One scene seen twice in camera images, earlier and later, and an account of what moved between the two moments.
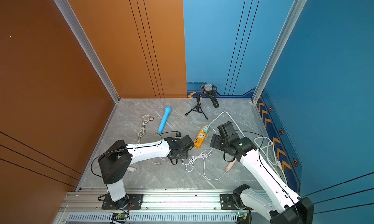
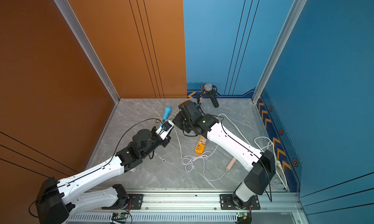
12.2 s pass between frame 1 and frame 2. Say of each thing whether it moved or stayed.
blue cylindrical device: stayed
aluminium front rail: stayed
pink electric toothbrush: stayed
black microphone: stayed
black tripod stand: stayed
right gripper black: moved
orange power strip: moved
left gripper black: moved
